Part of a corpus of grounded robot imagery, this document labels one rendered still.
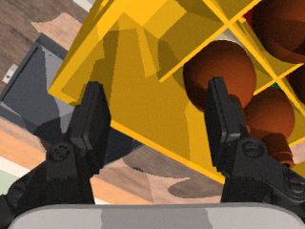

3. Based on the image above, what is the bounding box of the dark grey rectangular tray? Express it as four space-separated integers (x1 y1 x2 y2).
0 33 145 168

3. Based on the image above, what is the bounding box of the yellow wooden crate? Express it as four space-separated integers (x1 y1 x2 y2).
48 0 305 184

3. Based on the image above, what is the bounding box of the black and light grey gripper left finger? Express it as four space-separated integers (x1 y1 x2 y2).
0 81 112 229

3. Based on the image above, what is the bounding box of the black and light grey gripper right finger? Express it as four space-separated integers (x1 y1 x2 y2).
204 76 305 223

